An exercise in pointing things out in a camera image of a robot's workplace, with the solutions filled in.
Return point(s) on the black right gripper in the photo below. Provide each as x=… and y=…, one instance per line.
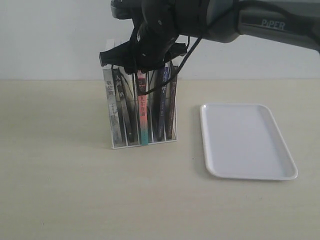
x=144, y=51

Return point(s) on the dark blue spine book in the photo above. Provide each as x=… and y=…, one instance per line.
x=159, y=103

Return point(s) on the red teal spine book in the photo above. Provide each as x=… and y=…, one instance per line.
x=142, y=103

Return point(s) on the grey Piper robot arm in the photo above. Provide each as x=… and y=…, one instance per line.
x=157, y=24

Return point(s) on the dark maroon book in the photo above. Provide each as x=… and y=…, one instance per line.
x=169, y=124

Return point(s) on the black spine book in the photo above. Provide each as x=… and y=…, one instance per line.
x=124, y=93

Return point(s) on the grey marbled white book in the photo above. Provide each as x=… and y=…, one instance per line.
x=115, y=126

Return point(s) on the white plastic tray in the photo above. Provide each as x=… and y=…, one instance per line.
x=243, y=141

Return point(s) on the white wire book rack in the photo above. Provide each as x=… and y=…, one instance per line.
x=150, y=84

